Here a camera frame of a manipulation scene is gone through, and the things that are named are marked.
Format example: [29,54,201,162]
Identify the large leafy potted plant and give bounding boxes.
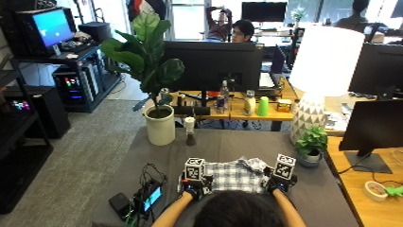
[100,11,187,118]

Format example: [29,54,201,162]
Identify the lit blue computer monitor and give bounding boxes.
[17,7,79,57]

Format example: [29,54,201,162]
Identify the large black monitor back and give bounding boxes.
[163,41,265,93]

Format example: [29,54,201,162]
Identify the roll of white tape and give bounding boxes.
[364,180,390,202]

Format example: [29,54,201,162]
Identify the wooden desk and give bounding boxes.
[170,77,301,131]

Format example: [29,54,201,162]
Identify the black device with lit screen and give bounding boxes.
[132,179,164,218]

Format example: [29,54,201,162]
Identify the green toy figure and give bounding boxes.
[384,184,403,198]

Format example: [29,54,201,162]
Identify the black monitor in background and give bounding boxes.
[241,1,289,23]

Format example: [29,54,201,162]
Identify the the person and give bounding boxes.
[151,166,308,227]

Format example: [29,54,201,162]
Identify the yellow small box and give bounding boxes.
[276,98,295,114]

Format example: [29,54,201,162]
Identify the white marker cube on right glove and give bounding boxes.
[273,153,297,181]

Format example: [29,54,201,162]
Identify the black power brick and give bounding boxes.
[107,192,132,221]

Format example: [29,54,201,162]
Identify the green plastic cup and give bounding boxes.
[256,96,272,117]

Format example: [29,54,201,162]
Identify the white marker cube on glove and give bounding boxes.
[184,157,207,183]
[273,153,297,181]

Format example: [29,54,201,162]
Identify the white patterned lamp base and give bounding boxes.
[289,93,328,146]

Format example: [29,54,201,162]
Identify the person's right hand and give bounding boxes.
[263,166,299,194]

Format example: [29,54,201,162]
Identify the grey plaid shirt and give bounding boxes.
[179,156,275,195]

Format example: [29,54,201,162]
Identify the black computer tower with lights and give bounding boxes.
[52,67,95,107]

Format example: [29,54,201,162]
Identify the person's left hand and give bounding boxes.
[180,176,215,201]

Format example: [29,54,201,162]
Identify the white lamp shade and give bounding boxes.
[289,26,368,97]

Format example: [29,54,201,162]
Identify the white marker cube on left glove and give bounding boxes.
[184,157,207,183]

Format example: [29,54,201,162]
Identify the clear water bottle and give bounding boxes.
[216,79,232,114]

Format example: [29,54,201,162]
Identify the white cylindrical plant pot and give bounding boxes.
[143,104,177,147]

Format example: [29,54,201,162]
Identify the small white and black bottle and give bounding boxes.
[184,116,199,147]

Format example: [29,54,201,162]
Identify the black shelf rack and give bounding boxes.
[0,58,56,216]

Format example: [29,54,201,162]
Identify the black monitor with stand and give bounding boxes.
[338,99,403,174]

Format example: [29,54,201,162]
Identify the bundle of black cables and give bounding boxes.
[139,162,170,190]

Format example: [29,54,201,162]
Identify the small green potted plant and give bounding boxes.
[295,125,329,168]

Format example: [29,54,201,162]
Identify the black monitor on wooden desk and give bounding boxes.
[348,43,403,99]

